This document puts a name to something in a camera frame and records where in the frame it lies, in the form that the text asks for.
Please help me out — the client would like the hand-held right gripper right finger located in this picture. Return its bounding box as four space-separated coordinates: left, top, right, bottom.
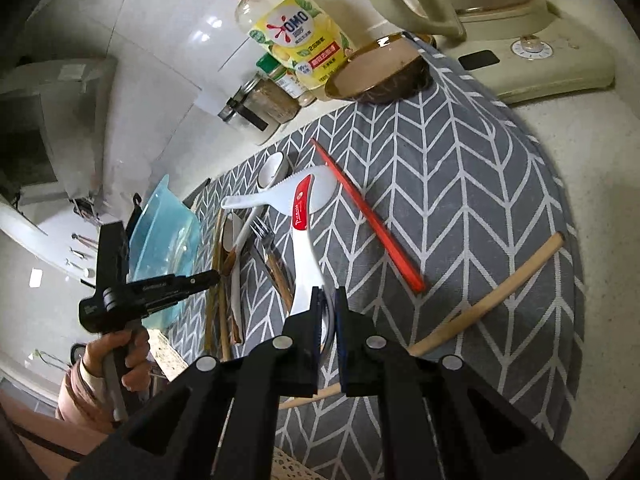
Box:
334 286 591 480

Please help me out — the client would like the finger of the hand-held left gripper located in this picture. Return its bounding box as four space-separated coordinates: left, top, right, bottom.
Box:
127 269 222 295
140 287 211 310

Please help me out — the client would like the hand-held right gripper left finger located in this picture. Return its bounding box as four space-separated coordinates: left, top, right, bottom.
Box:
67 286 323 480

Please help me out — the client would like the pile of wooden chopsticks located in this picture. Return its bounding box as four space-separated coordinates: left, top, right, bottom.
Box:
202 207 243 363

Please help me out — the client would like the blue plastic bowl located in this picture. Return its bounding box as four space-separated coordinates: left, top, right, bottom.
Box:
127 174 202 331

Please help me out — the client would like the wood-handled fork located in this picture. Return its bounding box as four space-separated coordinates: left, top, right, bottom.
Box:
249 216 296 318

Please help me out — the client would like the person's left hand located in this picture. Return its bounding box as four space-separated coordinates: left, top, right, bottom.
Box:
80 327 152 393

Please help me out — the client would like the red chopstick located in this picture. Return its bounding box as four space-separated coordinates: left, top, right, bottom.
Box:
311 137 427 294

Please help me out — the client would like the metal range hood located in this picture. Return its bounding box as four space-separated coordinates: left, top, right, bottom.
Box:
0 57 118 206

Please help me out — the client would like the white plastic rice paddle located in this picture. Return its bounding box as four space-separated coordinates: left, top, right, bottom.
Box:
221 164 342 215

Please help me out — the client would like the clamp-lid glass salt jar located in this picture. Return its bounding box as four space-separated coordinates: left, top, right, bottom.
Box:
192 72 281 147

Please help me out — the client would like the grey herringbone cloth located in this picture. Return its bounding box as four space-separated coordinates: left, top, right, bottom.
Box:
165 32 587 480

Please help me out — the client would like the brown apron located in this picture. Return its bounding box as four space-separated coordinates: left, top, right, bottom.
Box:
0 390 113 480

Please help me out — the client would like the metal-lid glass spice jar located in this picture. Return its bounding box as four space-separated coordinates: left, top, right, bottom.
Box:
239 72 301 126

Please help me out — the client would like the single light chopstick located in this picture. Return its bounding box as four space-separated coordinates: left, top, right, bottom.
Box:
278 232 566 410

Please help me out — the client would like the green-lid spice jar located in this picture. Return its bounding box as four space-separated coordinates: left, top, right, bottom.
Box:
256 54 317 109

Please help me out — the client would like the yellow dish soap bottle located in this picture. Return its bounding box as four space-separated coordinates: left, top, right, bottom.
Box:
211 0 357 106

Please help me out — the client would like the brown ceramic plate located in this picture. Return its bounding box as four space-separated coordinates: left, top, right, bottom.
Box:
324 31 433 106

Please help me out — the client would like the cream kettle base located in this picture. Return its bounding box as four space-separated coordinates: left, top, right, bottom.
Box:
435 2 617 106

